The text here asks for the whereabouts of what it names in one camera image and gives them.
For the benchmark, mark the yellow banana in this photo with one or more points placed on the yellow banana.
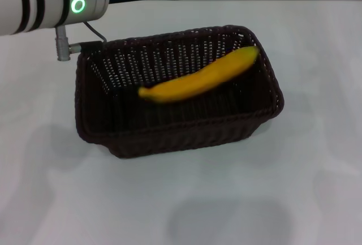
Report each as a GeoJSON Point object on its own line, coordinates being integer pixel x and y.
{"type": "Point", "coordinates": [198, 81]}

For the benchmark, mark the dark brown woven basket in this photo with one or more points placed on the dark brown woven basket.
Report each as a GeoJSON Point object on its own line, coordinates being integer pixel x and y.
{"type": "Point", "coordinates": [175, 132]}

